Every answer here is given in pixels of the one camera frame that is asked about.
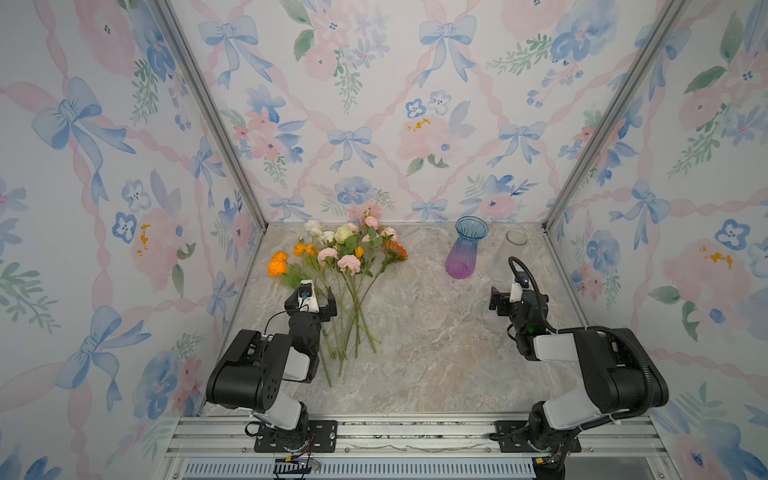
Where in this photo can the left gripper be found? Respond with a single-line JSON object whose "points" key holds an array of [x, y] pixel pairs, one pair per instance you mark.
{"points": [[294, 307]]}

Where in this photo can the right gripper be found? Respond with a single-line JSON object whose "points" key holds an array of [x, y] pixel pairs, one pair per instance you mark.
{"points": [[499, 300]]}

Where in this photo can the blue purple glass vase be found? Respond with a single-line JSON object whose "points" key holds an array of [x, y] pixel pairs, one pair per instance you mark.
{"points": [[461, 261]]}

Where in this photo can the pink carnation stem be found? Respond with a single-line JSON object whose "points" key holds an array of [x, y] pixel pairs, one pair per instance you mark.
{"points": [[343, 337]]}

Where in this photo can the dark orange gerbera stem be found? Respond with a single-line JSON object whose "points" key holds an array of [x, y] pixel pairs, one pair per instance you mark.
{"points": [[384, 270]]}

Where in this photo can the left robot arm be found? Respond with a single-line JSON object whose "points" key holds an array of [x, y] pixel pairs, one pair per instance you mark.
{"points": [[250, 374]]}

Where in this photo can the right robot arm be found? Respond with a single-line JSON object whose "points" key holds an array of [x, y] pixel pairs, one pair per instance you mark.
{"points": [[618, 379]]}

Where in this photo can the clear glass jar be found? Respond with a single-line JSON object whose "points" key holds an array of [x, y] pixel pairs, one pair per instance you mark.
{"points": [[512, 244]]}

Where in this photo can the pink rose bunch stem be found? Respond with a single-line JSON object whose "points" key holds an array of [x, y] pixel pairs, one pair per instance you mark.
{"points": [[369, 229]]}

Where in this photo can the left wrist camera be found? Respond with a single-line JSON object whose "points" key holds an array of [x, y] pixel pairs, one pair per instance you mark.
{"points": [[307, 297]]}

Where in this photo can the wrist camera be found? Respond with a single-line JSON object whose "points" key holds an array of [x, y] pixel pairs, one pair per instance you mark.
{"points": [[516, 292], [307, 297]]}

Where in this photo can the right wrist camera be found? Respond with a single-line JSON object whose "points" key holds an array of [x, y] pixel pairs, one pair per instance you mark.
{"points": [[516, 292]]}

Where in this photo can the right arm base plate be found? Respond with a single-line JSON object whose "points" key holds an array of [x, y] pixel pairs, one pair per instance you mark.
{"points": [[517, 436]]}

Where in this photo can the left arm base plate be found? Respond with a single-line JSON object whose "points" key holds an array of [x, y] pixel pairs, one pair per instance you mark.
{"points": [[315, 436]]}

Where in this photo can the aluminium rail frame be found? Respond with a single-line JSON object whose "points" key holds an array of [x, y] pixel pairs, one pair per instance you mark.
{"points": [[412, 446]]}

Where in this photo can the left corner aluminium post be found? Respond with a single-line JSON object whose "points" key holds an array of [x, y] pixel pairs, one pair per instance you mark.
{"points": [[179, 46]]}

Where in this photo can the corner aluminium post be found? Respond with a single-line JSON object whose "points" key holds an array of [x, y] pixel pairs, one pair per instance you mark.
{"points": [[641, 65], [179, 46]]}

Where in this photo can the right corner aluminium post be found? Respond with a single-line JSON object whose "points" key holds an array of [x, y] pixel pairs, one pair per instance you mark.
{"points": [[641, 65]]}

